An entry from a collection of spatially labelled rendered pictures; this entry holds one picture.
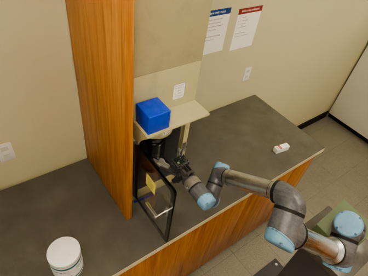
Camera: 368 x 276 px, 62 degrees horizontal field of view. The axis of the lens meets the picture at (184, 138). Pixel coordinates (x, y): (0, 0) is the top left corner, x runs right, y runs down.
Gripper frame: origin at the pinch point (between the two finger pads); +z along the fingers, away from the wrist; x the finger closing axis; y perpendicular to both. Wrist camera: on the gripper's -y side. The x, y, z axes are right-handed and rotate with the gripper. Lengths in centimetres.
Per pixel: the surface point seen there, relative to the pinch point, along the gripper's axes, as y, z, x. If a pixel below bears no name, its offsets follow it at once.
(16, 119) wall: 8, 45, 55
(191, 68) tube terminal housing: 45.7, 3.9, -9.2
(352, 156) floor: -121, -26, -259
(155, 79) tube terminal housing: 45.3, 3.9, 8.3
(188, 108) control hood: 28.5, -1.2, -7.4
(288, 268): -61, -72, -52
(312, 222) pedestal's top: -25, -63, -60
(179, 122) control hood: 28.9, -7.5, 1.8
